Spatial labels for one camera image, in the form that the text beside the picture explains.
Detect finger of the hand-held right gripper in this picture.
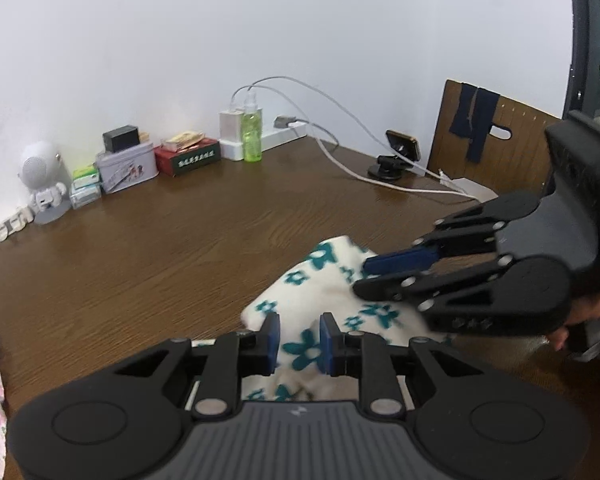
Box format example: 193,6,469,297
352,252,517,334
362,191,541,276

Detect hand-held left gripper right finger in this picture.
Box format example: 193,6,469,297
319,312,486,418

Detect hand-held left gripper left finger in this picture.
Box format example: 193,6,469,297
112,312,281,420

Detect cream green-flowered garment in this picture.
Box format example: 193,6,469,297
240,235,456,403

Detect person's right hand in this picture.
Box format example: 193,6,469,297
550,290,600,351

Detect wooden chair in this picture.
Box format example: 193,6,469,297
426,79,563,201

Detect black phone holder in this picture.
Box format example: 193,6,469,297
367,156,413,182

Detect white flat object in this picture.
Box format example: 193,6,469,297
442,176,501,202

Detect phone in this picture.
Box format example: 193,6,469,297
385,130,422,161

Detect navy cloth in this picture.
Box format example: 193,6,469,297
448,82,501,163

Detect white power strip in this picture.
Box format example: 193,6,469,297
219,125,308,162

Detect green spray bottle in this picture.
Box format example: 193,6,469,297
241,91,264,163

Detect red black box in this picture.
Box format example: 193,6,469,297
154,137,222,178

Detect white charger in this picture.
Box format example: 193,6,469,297
218,107,245,143

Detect snack packets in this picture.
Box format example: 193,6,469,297
161,131,205,152

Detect grey tin box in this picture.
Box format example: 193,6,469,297
96,142,160,195

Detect clear small box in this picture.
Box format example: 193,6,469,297
70,182,102,210

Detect green white small box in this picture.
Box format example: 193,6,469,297
72,164,101,186

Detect black charger block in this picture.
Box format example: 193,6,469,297
102,125,141,153

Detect white robot speaker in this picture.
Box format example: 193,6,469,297
19,141,72,225

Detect white charging cable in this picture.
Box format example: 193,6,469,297
230,85,476,198
250,76,481,196

